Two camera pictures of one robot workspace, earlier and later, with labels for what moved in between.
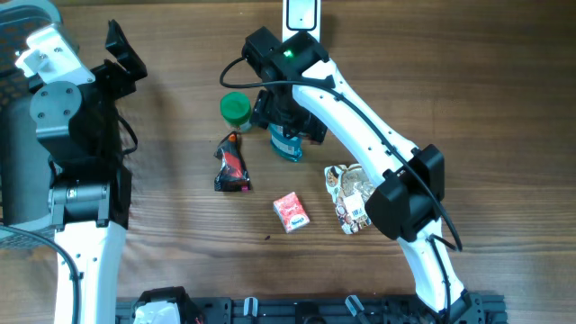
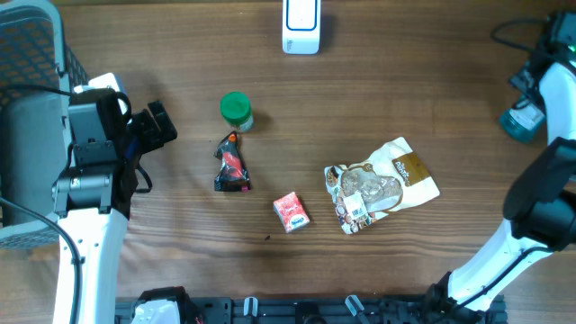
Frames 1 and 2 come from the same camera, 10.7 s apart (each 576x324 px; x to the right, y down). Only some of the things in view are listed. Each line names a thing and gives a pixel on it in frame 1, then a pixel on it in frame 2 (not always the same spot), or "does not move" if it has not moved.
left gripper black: x=121 y=82 to x=153 y=138
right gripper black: x=265 y=109 to x=520 y=81
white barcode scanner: x=301 y=15 does not move
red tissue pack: x=291 y=212 does not move
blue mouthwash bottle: x=287 y=148 to x=525 y=121
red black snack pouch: x=234 y=175 does not move
